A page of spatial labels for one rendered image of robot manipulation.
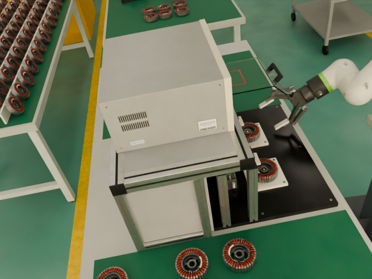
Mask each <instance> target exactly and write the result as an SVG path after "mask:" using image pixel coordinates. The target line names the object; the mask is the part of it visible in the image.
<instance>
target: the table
mask: <svg viewBox="0 0 372 279"><path fill-rule="evenodd" d="M49 1H50V0H38V1H36V0H24V2H21V1H20V0H11V1H9V2H8V1H7V0H0V21H1V22H2V23H0V36H1V35H2V34H3V35H4V37H5V38H4V37H0V47H1V48H0V67H1V65H2V63H3V61H4V64H5V66H6V67H7V68H5V67H2V68H0V78H1V79H2V80H3V81H4V82H3V81H1V80H0V110H1V108H2V106H3V103H4V102H5V103H4V104H5V106H6V108H7V109H8V110H9V111H10V112H11V115H10V118H9V120H8V123H7V124H4V122H3V120H2V119H1V117H0V138H2V137H7V136H12V135H18V134H21V133H28V135H29V136H30V138H31V139H32V141H33V143H34V145H35V146H36V148H37V150H38V152H39V153H40V155H41V157H42V158H43V160H44V162H45V164H46V165H47V167H48V168H49V170H50V172H51V174H52V175H53V177H54V179H55V180H56V181H53V182H47V183H42V184H37V185H31V186H28V187H22V188H17V189H12V190H6V191H3V192H0V200H2V199H8V198H14V197H19V196H22V195H28V194H33V193H39V192H44V191H47V190H53V189H58V188H60V189H61V191H62V192H63V194H64V196H65V197H66V199H67V201H68V202H74V201H75V193H74V192H73V190H72V188H71V186H70V184H69V182H68V181H67V179H66V177H65V175H64V173H63V171H62V170H61V168H60V166H59V165H58V163H57V161H56V159H55V157H54V156H53V154H52V152H51V150H50V148H49V146H48V145H47V143H46V141H45V139H44V137H43V135H42V134H41V132H40V130H39V127H40V123H41V120H42V117H43V113H44V110H45V106H46V103H47V99H48V96H49V92H50V88H51V85H52V82H53V78H54V75H55V71H56V67H57V65H58V61H59V58H60V54H61V51H64V50H69V49H75V48H81V47H86V49H87V52H88V55H89V57H90V58H91V59H92V58H94V54H93V51H92V48H91V45H90V42H89V39H88V37H87V34H86V31H85V28H84V25H83V23H82V20H81V17H80V13H79V11H78V8H77V5H76V0H51V1H52V2H50V3H49ZM48 4H49V7H50V8H48V9H47V10H46V8H47V6H48ZM6 5H7V6H8V8H5V7H6ZM33 5H34V6H35V8H32V7H33ZM19 6H20V8H19ZM45 10H46V13H47V14H48V15H45V16H44V17H43V15H44V12H45ZM2 11H3V13H4V14H2ZM15 12H16V13H17V14H15ZM29 12H31V14H32V15H31V14H30V15H28V14H29ZM72 13H74V16H75V19H76V22H77V24H78V27H79V29H80V33H81V36H82V38H83V41H84V42H82V43H76V44H70V45H65V46H63V44H64V40H65V37H66V33H67V31H68V27H69V23H70V20H71V16H72ZM42 17H43V20H44V21H45V23H44V22H41V23H40V21H41V19H42ZM12 18H13V21H10V20H11V19H12ZM26 19H27V21H26V22H25V20H26ZM24 22H25V23H24ZM23 24H24V26H25V28H26V29H22V30H21V31H20V29H21V27H22V26H23ZM7 25H8V27H9V29H6V26H7ZM38 26H39V28H40V30H38V31H37V32H36V30H37V28H38ZM19 31H20V35H21V36H22V38H23V39H24V40H23V39H21V38H16V37H17V35H18V33H19ZM35 32H36V35H37V37H38V39H40V40H37V39H34V40H33V41H32V39H33V37H34V34H35ZM13 43H14V45H15V46H12V44H13ZM30 44H31V45H32V47H33V48H30V49H29V50H28V48H29V46H30ZM11 46H12V47H11ZM27 51H28V55H29V57H30V58H31V60H30V59H28V58H26V59H24V57H25V55H26V52H27ZM8 52H10V53H11V55H12V56H13V57H14V58H15V59H14V58H13V57H10V56H8V57H6V56H7V54H8ZM5 57H6V58H5ZM23 59H24V60H23ZM32 60H33V61H32ZM21 64H22V65H23V67H24V69H25V70H21V71H20V72H18V70H19V68H20V65H21ZM16 74H17V76H18V79H19V81H20V82H21V83H22V84H21V83H19V82H15V83H14V84H13V81H14V79H15V77H16ZM10 89H11V92H12V93H13V95H14V96H15V97H14V96H10V97H8V98H7V99H6V97H7V95H8V92H9V90H10Z"/></svg>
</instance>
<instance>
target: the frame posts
mask: <svg viewBox="0 0 372 279"><path fill-rule="evenodd" d="M246 176H247V209H248V217H249V221H250V222H252V221H253V220H255V221H258V167H257V164H256V162H255V168H253V169H248V170H246ZM216 180H217V186H218V195H219V204H220V212H221V221H222V224H223V227H226V225H228V226H231V218H230V206H229V194H228V182H227V174H222V175H216Z"/></svg>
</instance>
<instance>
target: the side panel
mask: <svg viewBox="0 0 372 279"><path fill-rule="evenodd" d="M114 200H115V202H116V204H117V206H118V209H119V211H120V213H121V215H122V218H123V220H124V222H125V224H126V227H127V229H128V232H129V233H130V236H131V238H132V240H133V243H134V245H135V247H136V249H137V252H138V251H141V249H142V251H143V250H149V249H154V248H157V247H162V246H168V245H173V244H178V243H182V242H187V241H193V240H198V239H203V238H207V236H209V237H212V233H211V227H210V220H209V213H208V206H207V202H206V195H205V189H204V182H203V178H202V179H197V180H191V181H188V182H183V183H177V184H172V185H166V186H162V187H157V188H152V189H146V190H141V191H137V192H132V193H127V194H122V195H117V196H114Z"/></svg>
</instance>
